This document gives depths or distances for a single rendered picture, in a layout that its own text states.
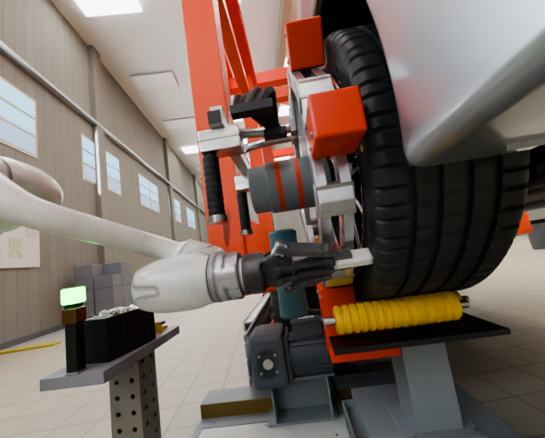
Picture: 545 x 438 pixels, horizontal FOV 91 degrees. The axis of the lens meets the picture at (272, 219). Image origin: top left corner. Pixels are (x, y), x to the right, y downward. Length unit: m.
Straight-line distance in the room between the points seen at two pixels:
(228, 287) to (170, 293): 0.10
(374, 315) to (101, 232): 0.60
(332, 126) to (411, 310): 0.40
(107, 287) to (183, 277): 5.27
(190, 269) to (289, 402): 0.85
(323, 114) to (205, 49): 1.21
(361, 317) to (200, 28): 1.48
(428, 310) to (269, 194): 0.43
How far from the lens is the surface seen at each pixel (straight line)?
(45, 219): 0.69
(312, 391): 1.22
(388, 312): 0.61
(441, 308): 0.65
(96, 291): 5.85
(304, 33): 0.67
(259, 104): 0.59
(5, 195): 0.72
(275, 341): 0.99
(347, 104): 0.42
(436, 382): 0.79
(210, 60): 1.53
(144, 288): 0.54
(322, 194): 0.46
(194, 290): 0.50
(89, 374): 0.88
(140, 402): 1.08
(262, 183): 0.69
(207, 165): 0.59
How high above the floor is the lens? 0.66
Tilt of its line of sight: 8 degrees up
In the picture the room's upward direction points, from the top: 9 degrees counter-clockwise
